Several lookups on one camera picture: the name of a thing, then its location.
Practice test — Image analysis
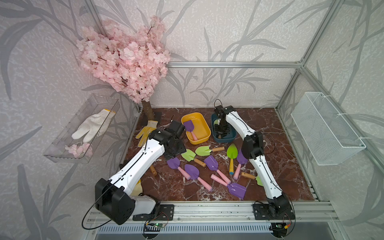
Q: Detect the green shovel wooden handle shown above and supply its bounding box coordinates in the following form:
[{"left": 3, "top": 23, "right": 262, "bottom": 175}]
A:
[
  {"left": 181, "top": 149, "right": 207, "bottom": 168},
  {"left": 195, "top": 146, "right": 225, "bottom": 157},
  {"left": 241, "top": 172, "right": 264, "bottom": 187}
]

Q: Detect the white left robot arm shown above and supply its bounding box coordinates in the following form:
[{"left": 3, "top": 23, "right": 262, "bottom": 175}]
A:
[{"left": 95, "top": 121, "right": 186, "bottom": 225}]

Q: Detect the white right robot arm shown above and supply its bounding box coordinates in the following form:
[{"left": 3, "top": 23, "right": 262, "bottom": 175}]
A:
[{"left": 215, "top": 105, "right": 296, "bottom": 219}]

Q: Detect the dark teal storage box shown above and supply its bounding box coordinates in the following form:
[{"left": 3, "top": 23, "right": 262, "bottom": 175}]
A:
[{"left": 211, "top": 114, "right": 237, "bottom": 143}]

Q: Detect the yellow storage box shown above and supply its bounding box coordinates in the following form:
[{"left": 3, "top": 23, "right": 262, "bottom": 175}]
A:
[{"left": 181, "top": 112, "right": 211, "bottom": 145}]

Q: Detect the yellow rubber glove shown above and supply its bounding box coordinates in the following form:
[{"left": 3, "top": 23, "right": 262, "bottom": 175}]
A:
[{"left": 136, "top": 121, "right": 158, "bottom": 147}]

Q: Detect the green shovel far left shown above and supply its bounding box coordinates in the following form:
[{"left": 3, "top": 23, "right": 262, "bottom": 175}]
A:
[{"left": 150, "top": 165, "right": 158, "bottom": 176}]

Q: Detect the black and yellow glove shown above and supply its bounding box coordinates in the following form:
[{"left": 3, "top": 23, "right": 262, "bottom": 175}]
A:
[{"left": 118, "top": 165, "right": 146, "bottom": 196}]

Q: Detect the white cotton glove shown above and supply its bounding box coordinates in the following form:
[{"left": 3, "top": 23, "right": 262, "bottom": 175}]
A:
[{"left": 72, "top": 109, "right": 116, "bottom": 143}]

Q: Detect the pink cherry blossom tree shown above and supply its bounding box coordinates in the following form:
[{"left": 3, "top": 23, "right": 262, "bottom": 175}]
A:
[{"left": 77, "top": 16, "right": 171, "bottom": 121}]

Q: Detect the pink blossom sprig on shelf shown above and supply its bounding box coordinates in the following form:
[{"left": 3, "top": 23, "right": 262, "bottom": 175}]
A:
[{"left": 65, "top": 142, "right": 93, "bottom": 159}]

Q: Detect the green trowel yellow handle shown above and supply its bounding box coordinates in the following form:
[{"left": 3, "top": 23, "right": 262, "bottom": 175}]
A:
[{"left": 227, "top": 144, "right": 238, "bottom": 175}]

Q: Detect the purple square shovel pink handle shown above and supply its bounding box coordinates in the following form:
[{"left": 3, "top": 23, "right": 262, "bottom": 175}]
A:
[
  {"left": 233, "top": 150, "right": 248, "bottom": 180},
  {"left": 204, "top": 155, "right": 231, "bottom": 184},
  {"left": 211, "top": 174, "right": 247, "bottom": 200}
]

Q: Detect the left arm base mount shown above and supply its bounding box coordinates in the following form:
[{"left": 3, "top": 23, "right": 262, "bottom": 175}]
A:
[{"left": 132, "top": 195, "right": 175, "bottom": 221}]

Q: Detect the aluminium front rail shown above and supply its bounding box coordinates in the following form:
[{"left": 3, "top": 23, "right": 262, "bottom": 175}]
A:
[{"left": 157, "top": 201, "right": 340, "bottom": 223}]

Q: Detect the clear acrylic wall shelf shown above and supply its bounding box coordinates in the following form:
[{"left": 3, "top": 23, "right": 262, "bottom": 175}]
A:
[{"left": 43, "top": 94, "right": 120, "bottom": 164}]

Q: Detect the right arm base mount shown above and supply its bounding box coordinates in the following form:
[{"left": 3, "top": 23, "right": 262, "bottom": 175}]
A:
[{"left": 253, "top": 194, "right": 296, "bottom": 221}]

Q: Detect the white wire mesh basket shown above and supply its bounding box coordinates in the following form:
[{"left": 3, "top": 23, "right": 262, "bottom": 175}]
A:
[{"left": 291, "top": 92, "right": 366, "bottom": 166}]

